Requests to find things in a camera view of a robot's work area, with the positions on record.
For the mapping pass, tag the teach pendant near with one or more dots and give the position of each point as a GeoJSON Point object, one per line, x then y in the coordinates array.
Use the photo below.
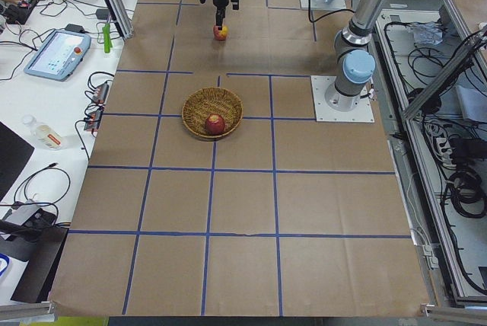
{"type": "Point", "coordinates": [59, 55]}

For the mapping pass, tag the woven wicker basket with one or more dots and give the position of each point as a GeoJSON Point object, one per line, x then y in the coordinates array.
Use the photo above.
{"type": "Point", "coordinates": [205, 101]}

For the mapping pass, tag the black power adapter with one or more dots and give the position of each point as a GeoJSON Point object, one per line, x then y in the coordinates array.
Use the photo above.
{"type": "Point", "coordinates": [102, 14]}

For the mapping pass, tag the clear plastic bottle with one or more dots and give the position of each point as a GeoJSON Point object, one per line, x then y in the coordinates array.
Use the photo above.
{"type": "Point", "coordinates": [44, 133]}

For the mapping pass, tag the dark red apple in basket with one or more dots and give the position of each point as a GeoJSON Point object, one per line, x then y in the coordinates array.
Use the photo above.
{"type": "Point", "coordinates": [214, 124]}

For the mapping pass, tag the red yellow apple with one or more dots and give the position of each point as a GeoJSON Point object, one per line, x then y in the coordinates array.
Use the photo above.
{"type": "Point", "coordinates": [220, 32]}

